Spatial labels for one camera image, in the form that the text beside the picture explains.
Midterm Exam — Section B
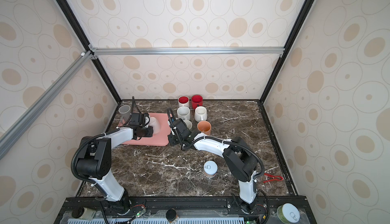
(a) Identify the pink plastic tray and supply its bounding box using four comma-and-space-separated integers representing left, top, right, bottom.
118, 112, 173, 147

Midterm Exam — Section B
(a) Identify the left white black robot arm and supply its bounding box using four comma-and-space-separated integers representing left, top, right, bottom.
71, 98, 153, 215

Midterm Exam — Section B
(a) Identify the tall dark grey mug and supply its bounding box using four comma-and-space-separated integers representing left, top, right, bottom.
118, 105, 131, 127

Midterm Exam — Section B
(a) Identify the red handled tool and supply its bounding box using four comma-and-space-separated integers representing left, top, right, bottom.
263, 173, 284, 183

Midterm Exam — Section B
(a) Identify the white plug adapter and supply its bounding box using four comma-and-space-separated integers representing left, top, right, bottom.
72, 207, 97, 221

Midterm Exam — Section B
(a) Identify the horizontal aluminium rail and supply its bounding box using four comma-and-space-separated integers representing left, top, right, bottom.
91, 47, 285, 55

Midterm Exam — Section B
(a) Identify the white ribbed mug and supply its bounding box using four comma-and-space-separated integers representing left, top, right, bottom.
195, 106, 208, 122

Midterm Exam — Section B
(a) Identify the diagonal aluminium rail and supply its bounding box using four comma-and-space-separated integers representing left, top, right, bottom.
1, 51, 92, 158

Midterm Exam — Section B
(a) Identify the pale pink mug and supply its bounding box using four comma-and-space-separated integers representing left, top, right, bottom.
149, 117, 161, 135

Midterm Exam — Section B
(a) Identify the white mug red inside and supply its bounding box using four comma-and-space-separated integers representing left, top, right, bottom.
178, 96, 190, 108

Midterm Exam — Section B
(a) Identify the black round knob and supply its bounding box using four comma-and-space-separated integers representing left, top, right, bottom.
166, 209, 178, 223

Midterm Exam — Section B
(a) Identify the small grey mug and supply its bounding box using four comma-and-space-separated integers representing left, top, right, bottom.
183, 120, 193, 130

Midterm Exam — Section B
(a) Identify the white lidded small can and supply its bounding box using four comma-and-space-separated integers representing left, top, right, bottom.
204, 161, 218, 178

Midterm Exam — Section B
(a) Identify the beige mug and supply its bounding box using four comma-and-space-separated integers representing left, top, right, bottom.
197, 121, 212, 135

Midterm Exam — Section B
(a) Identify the cream speckled mug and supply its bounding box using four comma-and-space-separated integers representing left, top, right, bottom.
177, 106, 191, 120

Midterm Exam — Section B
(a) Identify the black base frame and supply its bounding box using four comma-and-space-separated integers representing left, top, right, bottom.
55, 196, 316, 224

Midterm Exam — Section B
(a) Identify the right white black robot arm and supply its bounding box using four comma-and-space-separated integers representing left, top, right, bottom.
167, 107, 265, 214

